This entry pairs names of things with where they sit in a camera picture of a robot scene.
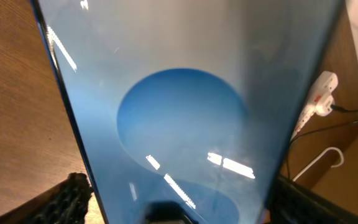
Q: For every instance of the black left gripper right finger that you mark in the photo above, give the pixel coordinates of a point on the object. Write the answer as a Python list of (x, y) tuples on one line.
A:
[(291, 203)]

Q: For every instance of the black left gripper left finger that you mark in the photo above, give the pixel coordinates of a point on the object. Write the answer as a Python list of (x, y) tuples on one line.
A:
[(68, 206)]

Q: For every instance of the white charger plug adapter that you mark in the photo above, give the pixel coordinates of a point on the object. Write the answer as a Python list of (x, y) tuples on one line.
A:
[(323, 104)]

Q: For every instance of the white power strip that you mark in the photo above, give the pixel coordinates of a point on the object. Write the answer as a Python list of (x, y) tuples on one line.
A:
[(327, 82)]

